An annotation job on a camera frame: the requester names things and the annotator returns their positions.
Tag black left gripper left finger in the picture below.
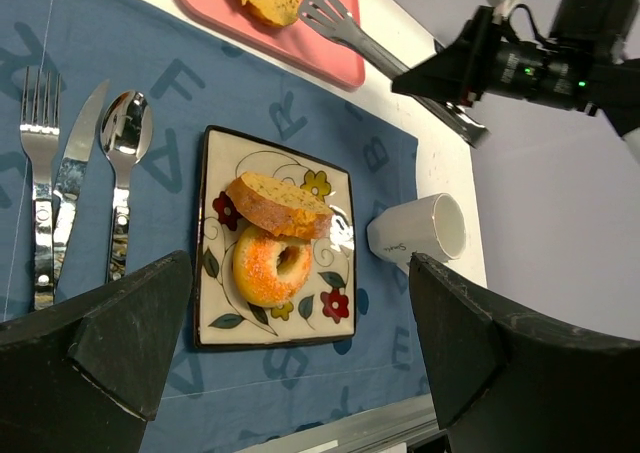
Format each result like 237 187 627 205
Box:
1 250 192 452

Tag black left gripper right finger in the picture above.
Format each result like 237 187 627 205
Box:
409 253 639 452

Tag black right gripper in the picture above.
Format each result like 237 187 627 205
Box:
391 7 593 110

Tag metal kitchen tongs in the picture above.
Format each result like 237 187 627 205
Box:
298 0 490 147

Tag orange glazed bagel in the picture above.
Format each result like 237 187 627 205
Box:
232 225 313 308

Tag seeded bread slice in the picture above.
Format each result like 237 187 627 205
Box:
225 171 334 240

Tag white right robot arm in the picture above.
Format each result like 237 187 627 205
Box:
392 0 639 156

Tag blue letter-print placemat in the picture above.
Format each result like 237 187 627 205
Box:
1 0 428 452

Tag white ceramic mug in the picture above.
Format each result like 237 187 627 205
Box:
367 193 466 274

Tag silver table knife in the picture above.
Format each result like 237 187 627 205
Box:
53 79 110 289

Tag square floral ceramic plate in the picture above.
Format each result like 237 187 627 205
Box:
193 126 357 350

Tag silver fork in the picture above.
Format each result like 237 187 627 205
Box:
19 67 61 311

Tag pink plastic tray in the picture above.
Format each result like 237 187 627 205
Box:
176 0 365 90

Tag silver spoon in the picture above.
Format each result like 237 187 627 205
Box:
100 90 153 282

